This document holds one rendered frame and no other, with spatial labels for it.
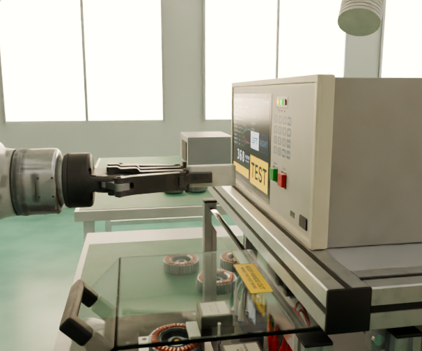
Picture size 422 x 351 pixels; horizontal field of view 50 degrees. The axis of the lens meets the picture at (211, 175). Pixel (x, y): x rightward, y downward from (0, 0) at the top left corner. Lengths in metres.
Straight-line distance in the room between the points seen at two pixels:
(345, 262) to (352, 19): 1.47
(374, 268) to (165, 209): 1.79
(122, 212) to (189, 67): 3.35
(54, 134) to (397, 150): 4.98
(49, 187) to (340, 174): 0.36
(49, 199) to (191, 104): 4.79
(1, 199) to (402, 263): 0.48
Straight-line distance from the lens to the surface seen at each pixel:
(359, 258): 0.55
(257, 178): 0.77
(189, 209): 2.26
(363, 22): 1.92
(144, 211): 2.24
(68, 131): 5.38
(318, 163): 0.54
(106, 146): 5.36
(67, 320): 0.53
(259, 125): 0.75
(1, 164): 0.62
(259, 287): 0.58
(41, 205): 0.62
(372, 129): 0.56
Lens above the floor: 1.30
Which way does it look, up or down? 10 degrees down
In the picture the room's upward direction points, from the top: straight up
